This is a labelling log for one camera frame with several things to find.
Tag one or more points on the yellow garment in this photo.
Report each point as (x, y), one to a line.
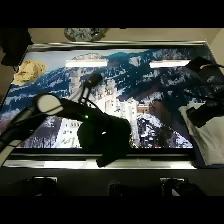
(29, 71)

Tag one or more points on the white garment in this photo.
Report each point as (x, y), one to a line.
(209, 144)

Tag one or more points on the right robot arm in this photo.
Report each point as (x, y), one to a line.
(204, 112)

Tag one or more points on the black garment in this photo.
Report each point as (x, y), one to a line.
(105, 135)

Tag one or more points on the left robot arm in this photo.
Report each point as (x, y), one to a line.
(50, 104)

